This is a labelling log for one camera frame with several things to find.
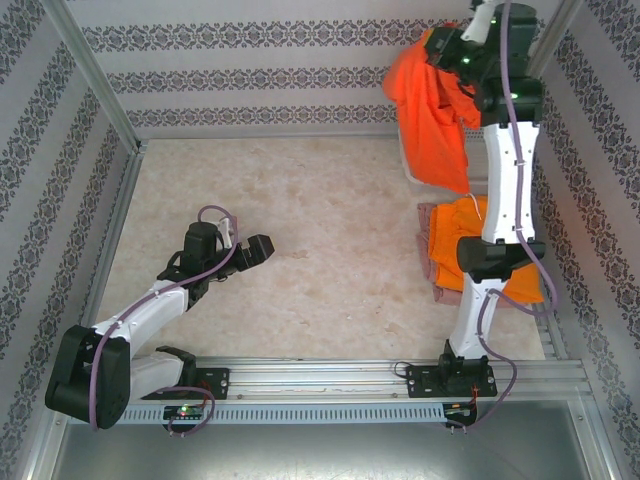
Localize grey slotted cable duct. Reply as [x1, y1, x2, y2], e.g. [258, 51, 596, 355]
[119, 403, 446, 426]

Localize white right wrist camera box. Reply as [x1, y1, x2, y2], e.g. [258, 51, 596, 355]
[458, 0, 500, 45]

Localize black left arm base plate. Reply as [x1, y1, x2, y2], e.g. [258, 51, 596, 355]
[192, 367, 232, 401]

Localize aluminium frame post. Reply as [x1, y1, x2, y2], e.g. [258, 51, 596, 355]
[42, 0, 147, 151]
[569, 397, 624, 480]
[17, 414, 69, 480]
[527, 0, 586, 84]

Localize aluminium frame rail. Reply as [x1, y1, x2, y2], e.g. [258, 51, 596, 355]
[134, 130, 401, 144]
[79, 140, 150, 341]
[537, 314, 574, 361]

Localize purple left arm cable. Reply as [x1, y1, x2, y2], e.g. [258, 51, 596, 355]
[89, 205, 240, 431]

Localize small circuit board green light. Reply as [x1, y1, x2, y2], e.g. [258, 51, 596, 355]
[163, 404, 209, 421]

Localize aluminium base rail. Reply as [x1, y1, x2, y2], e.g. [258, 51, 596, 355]
[197, 355, 587, 401]

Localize white perforated plastic basket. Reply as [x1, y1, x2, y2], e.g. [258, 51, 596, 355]
[398, 124, 489, 190]

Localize grey metal sheet panel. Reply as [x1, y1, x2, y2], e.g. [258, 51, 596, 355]
[49, 399, 614, 480]

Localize red-orange shorts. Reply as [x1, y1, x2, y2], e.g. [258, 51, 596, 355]
[382, 29, 484, 195]

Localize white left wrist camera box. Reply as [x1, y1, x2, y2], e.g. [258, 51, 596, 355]
[215, 214, 240, 247]

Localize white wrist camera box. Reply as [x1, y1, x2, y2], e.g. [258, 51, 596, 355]
[215, 214, 240, 247]
[458, 0, 500, 45]

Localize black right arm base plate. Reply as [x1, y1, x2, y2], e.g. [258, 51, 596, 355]
[405, 362, 499, 400]

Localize pink shorts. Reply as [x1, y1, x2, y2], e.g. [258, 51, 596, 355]
[416, 202, 462, 305]

